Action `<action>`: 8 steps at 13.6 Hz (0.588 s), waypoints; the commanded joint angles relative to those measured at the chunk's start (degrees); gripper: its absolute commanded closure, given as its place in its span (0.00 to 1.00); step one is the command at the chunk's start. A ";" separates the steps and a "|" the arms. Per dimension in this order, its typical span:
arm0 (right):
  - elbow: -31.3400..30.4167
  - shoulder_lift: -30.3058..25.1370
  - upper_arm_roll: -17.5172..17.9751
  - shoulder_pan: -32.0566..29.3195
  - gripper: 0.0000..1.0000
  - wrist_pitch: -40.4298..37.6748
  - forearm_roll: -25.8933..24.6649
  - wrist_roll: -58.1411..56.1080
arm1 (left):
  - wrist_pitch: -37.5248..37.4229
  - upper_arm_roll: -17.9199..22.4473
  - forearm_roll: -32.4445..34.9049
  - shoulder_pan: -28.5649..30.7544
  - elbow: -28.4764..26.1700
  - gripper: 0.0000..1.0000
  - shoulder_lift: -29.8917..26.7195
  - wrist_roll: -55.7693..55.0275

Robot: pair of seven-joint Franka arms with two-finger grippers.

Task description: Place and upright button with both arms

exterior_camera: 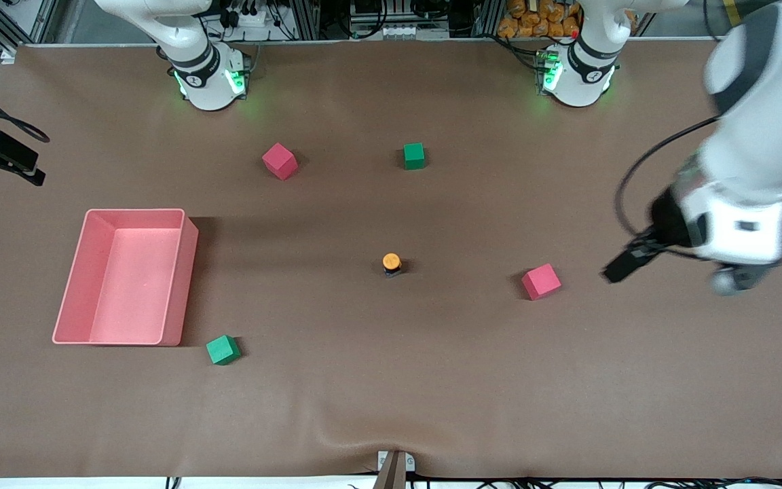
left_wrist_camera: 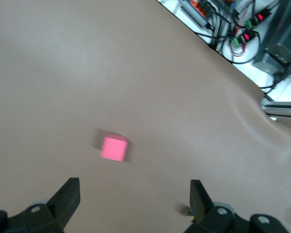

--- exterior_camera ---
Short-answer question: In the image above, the grey metal mounting plate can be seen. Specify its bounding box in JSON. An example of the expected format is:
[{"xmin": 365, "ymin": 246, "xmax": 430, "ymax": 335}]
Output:
[{"xmin": 377, "ymin": 450, "xmax": 416, "ymax": 473}]

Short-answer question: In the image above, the pink foam cube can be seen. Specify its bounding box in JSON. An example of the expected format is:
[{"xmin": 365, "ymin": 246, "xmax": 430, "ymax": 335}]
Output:
[
  {"xmin": 261, "ymin": 143, "xmax": 299, "ymax": 181},
  {"xmin": 521, "ymin": 264, "xmax": 562, "ymax": 301}
]

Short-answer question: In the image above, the pile of orange bags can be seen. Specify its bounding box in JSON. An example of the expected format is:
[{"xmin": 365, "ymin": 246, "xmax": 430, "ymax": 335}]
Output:
[{"xmin": 498, "ymin": 0, "xmax": 582, "ymax": 39}]

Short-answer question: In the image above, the aluminium rack post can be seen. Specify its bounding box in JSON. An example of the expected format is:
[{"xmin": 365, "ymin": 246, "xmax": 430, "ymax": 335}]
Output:
[
  {"xmin": 293, "ymin": 0, "xmax": 324, "ymax": 40},
  {"xmin": 470, "ymin": 0, "xmax": 500, "ymax": 38}
]

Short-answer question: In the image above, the white connector block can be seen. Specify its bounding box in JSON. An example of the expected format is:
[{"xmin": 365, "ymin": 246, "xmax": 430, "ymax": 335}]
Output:
[{"xmin": 376, "ymin": 24, "xmax": 450, "ymax": 40}]

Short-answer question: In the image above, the white power strip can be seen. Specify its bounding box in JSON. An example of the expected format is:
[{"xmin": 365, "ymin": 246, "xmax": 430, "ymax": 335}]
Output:
[{"xmin": 225, "ymin": 5, "xmax": 271, "ymax": 28}]

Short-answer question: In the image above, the brown camera stand pole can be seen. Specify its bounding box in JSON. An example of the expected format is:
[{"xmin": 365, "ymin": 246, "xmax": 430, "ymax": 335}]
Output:
[{"xmin": 372, "ymin": 452, "xmax": 408, "ymax": 489}]

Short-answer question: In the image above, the pink plastic tray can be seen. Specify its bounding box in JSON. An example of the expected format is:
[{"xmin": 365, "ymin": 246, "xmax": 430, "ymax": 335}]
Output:
[{"xmin": 52, "ymin": 209, "xmax": 199, "ymax": 347}]

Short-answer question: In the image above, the brown table cloth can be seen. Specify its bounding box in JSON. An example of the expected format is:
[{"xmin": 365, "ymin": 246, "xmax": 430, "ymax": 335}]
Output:
[{"xmin": 0, "ymin": 37, "xmax": 782, "ymax": 479}]

